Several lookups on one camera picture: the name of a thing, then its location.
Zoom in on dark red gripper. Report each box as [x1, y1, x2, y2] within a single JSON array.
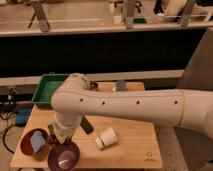
[[48, 133, 72, 145]]

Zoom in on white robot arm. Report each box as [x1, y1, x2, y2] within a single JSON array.
[[51, 73, 213, 143]]

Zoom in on brown bowl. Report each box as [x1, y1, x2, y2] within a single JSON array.
[[20, 128, 49, 160]]

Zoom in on purple bowl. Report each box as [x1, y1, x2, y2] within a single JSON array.
[[48, 142, 80, 171]]

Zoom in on black rectangular block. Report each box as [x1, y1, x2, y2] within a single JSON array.
[[81, 116, 94, 134]]

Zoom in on blue box on floor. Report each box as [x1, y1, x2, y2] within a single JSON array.
[[15, 108, 32, 127]]

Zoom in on white paper cup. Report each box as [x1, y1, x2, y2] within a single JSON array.
[[95, 127, 118, 150]]

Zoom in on green plastic tray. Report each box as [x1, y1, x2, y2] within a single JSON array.
[[32, 74, 68, 107]]

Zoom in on wooden table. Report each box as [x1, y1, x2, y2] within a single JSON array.
[[10, 80, 164, 170]]

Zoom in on blue cup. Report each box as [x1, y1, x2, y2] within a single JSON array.
[[116, 80, 126, 92]]

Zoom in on black cables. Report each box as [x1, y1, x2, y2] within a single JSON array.
[[0, 86, 21, 154]]

